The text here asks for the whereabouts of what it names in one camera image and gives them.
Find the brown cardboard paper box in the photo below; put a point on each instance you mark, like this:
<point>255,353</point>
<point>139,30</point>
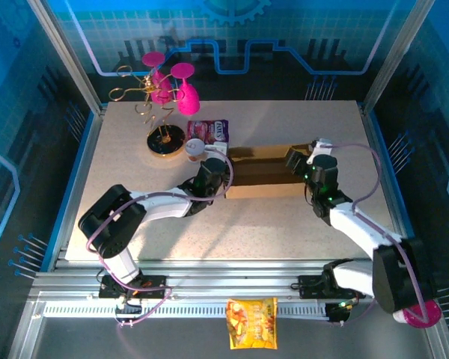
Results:
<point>262,190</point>

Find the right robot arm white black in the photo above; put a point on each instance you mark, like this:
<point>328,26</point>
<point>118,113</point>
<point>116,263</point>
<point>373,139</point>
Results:
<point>359,228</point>

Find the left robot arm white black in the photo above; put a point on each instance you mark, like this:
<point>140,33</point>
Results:
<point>161,203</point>

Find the small white cup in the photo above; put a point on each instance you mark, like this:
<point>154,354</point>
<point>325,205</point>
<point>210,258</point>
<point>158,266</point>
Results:
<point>194,147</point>

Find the purple candy pouch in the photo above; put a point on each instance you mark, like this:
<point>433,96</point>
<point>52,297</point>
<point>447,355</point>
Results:
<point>207,131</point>

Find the pink plastic goblet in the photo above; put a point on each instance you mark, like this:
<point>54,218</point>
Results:
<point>189,99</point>
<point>160,89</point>

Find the small black controller board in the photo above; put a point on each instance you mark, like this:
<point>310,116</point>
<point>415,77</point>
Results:
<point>338,312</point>

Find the yellow snack bag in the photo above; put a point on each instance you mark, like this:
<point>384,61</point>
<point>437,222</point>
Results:
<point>252,323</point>

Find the small white controller board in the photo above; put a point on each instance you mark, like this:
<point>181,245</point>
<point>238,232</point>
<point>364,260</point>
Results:
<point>127,308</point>

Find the white cup with pink lid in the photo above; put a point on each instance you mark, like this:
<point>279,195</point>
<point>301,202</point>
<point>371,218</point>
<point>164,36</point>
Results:
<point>430,318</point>

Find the aluminium frame rail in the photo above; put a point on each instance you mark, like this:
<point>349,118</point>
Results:
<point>228,276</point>

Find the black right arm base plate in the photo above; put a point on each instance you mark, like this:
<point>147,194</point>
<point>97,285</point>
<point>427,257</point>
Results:
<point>308,288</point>

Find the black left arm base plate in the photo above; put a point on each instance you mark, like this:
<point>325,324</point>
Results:
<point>157,288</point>

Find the aluminium frame post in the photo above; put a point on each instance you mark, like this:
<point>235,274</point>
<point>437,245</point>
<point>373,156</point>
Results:
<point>67,52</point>
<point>396,52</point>

